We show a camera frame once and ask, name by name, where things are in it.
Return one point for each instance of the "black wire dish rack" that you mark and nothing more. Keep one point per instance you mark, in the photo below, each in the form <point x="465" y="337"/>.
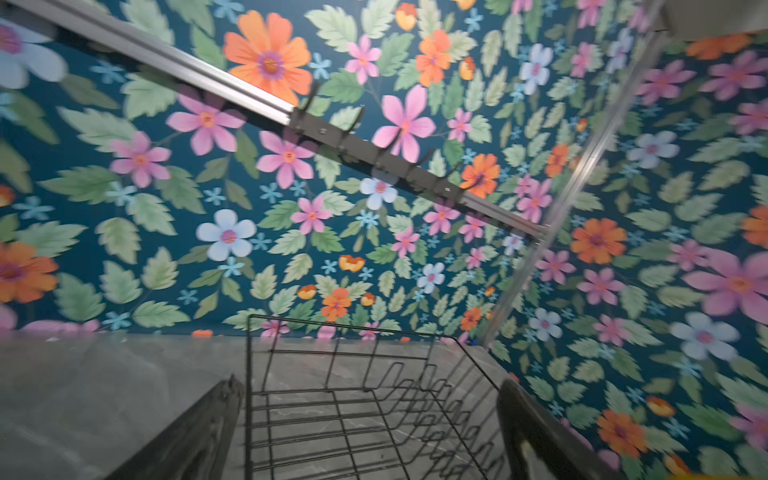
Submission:
<point x="367" y="402"/>

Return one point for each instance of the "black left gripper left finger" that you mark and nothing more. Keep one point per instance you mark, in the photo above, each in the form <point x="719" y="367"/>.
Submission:
<point x="193" y="446"/>

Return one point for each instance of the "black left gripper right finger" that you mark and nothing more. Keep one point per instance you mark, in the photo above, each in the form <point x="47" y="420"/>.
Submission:
<point x="540" y="447"/>

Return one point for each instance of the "black wall hook rail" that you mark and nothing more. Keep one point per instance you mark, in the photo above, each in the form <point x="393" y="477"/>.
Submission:
<point x="344" y="141"/>

